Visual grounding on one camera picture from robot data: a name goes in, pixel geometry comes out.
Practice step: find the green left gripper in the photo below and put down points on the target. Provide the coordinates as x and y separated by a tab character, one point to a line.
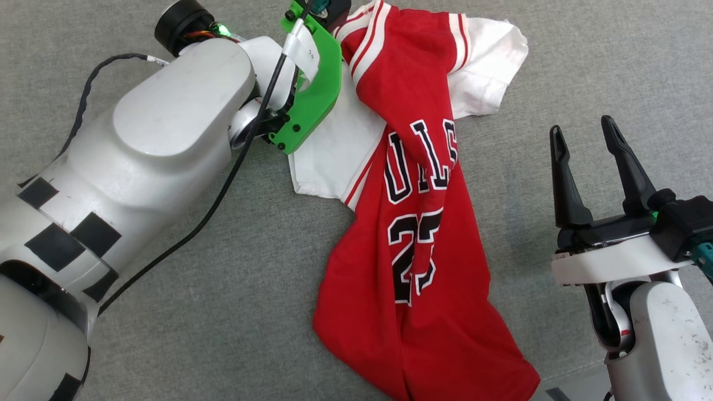
326	83

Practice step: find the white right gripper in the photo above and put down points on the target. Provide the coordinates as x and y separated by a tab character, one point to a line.
613	259

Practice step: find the red white basketball jersey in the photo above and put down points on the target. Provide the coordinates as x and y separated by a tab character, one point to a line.
418	312

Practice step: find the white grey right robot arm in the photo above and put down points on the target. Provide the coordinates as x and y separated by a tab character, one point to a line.
663	345

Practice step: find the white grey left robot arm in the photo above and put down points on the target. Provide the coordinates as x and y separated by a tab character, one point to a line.
167	111

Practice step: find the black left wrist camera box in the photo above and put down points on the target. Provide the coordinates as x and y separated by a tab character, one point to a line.
337	11

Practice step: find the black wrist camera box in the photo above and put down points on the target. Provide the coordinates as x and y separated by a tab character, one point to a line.
685	223
337	11

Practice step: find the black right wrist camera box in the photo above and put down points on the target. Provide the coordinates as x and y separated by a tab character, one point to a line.
685	223

